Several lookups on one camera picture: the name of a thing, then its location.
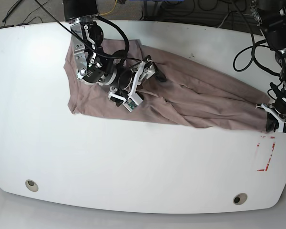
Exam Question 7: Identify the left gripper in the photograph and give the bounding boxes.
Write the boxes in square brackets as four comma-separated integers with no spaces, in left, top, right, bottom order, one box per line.
[255,103,286,133]

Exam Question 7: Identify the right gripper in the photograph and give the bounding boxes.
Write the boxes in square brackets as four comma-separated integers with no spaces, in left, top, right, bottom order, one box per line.
[108,55,167,107]

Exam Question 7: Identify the mauve t-shirt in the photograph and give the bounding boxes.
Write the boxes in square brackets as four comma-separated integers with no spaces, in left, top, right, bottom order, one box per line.
[64,40,269,132]

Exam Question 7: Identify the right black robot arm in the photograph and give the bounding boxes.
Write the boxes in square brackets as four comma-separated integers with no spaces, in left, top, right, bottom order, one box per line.
[63,0,166,111]

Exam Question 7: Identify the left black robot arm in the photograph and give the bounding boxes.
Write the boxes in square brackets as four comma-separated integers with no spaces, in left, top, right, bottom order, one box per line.
[251,0,286,133]

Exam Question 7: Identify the red tape rectangle marking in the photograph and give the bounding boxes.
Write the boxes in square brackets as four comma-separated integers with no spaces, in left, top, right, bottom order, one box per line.
[254,135,276,171]

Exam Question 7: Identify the right table grommet hole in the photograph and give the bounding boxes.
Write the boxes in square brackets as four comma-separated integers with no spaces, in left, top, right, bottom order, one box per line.
[233,193,248,205]

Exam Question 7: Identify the table grommet hole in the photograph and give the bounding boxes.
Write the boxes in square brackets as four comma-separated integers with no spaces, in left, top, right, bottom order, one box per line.
[25,180,39,192]
[233,193,248,205]

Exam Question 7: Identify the left table grommet hole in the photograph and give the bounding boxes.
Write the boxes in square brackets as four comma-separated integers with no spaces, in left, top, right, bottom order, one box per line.
[25,180,39,192]

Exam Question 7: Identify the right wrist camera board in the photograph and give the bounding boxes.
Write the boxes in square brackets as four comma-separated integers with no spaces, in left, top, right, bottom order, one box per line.
[123,98,138,112]

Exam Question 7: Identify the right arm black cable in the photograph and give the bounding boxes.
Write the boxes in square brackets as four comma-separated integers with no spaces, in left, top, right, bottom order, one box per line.
[95,15,130,60]

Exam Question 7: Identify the yellow cable on floor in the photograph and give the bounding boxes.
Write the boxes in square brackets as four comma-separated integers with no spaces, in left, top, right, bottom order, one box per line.
[99,0,117,17]

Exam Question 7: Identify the black floor cable left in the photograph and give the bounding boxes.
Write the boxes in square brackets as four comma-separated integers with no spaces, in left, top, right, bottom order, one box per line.
[2,0,50,24]

